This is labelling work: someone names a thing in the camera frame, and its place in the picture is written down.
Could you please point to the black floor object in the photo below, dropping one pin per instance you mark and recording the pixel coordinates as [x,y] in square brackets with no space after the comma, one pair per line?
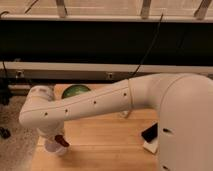
[4,133]

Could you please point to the white ceramic cup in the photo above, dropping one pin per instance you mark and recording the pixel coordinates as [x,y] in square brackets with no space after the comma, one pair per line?
[55,148]

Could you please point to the green ceramic bowl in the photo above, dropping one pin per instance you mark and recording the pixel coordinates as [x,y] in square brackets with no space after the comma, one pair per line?
[74,90]

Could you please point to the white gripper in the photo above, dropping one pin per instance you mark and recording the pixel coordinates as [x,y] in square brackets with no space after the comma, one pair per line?
[51,130]

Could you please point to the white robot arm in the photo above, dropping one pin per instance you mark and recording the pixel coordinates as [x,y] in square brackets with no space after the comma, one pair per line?
[183,102]

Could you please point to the white sponge block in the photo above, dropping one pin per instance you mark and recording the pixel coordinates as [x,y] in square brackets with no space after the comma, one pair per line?
[151,146]

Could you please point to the black rectangular block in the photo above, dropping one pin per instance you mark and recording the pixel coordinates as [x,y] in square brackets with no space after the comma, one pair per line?
[150,133]

